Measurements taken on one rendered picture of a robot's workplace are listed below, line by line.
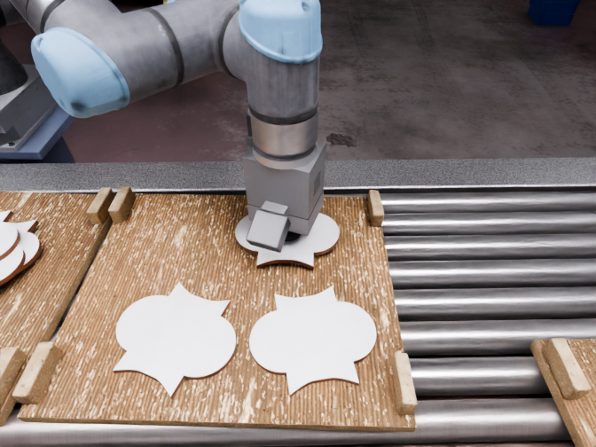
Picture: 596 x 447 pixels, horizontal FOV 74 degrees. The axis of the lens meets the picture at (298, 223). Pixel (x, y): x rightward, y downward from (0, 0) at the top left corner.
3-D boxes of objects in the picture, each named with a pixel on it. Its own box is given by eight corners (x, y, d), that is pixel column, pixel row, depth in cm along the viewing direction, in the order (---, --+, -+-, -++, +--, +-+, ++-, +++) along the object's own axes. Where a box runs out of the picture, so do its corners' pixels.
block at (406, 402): (388, 360, 45) (392, 348, 43) (405, 360, 45) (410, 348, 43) (396, 415, 41) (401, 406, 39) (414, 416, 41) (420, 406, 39)
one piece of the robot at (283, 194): (210, 154, 40) (230, 257, 52) (293, 174, 38) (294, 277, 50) (259, 99, 48) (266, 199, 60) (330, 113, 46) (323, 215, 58)
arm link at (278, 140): (304, 130, 40) (231, 116, 42) (304, 168, 43) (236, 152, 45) (327, 97, 45) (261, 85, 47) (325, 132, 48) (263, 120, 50)
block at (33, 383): (49, 351, 46) (37, 340, 44) (65, 352, 46) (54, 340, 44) (21, 406, 42) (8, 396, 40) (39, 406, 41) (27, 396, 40)
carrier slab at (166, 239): (129, 199, 66) (127, 192, 65) (375, 204, 66) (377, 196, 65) (23, 422, 42) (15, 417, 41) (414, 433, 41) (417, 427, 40)
